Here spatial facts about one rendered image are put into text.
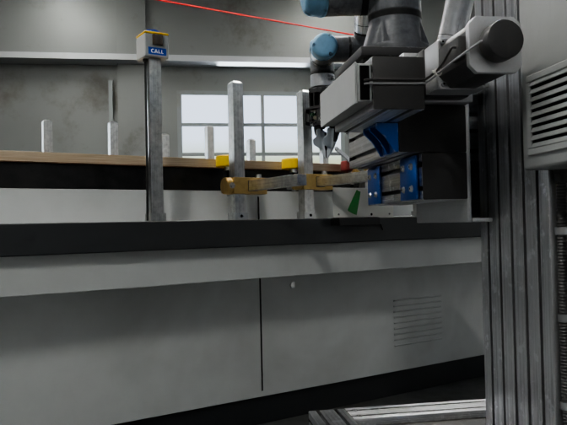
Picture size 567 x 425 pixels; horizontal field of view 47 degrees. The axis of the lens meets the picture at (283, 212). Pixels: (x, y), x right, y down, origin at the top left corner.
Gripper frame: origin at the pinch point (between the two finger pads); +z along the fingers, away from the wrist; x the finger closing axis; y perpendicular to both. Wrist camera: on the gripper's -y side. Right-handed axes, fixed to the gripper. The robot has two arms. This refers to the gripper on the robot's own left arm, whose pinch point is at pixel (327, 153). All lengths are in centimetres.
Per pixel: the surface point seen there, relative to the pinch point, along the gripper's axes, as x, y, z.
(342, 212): -2.1, -10.8, 18.4
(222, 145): -365, -349, -66
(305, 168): -7.4, 1.7, 4.0
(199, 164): -34.6, 21.8, 1.9
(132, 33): -424, -278, -185
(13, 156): -54, 74, 2
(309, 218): -5.6, 3.0, 20.2
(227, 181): -16.8, 28.4, 8.9
